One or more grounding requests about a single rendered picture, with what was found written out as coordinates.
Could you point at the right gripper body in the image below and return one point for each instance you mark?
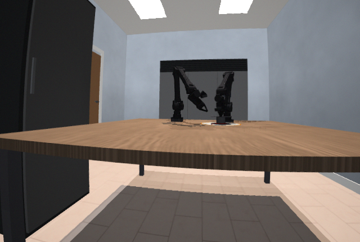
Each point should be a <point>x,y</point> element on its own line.
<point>197,105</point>

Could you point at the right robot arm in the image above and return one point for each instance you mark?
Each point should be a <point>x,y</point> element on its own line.
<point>193,92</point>

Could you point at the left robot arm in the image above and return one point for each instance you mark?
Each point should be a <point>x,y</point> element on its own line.
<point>221,102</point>

